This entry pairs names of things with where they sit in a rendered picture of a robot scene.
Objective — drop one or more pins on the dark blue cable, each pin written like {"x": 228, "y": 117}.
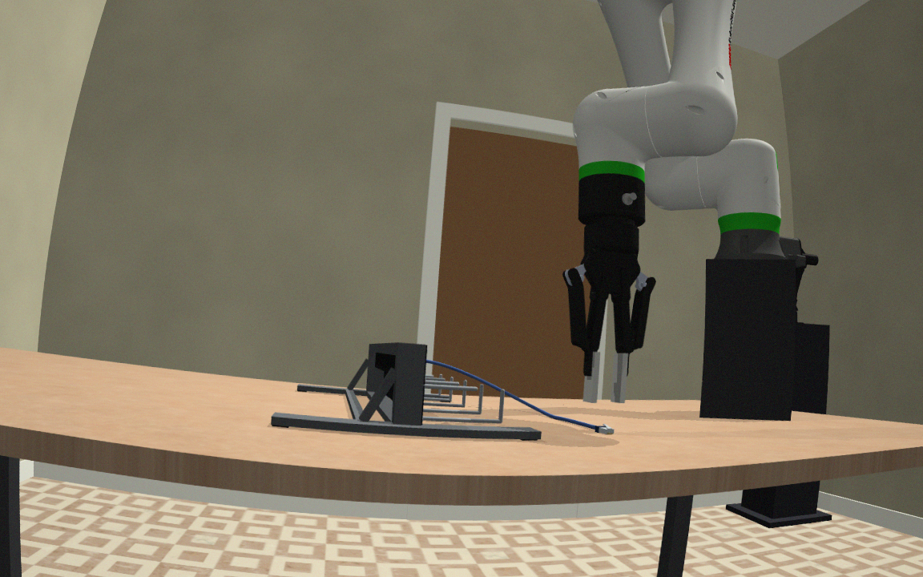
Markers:
{"x": 514, "y": 397}

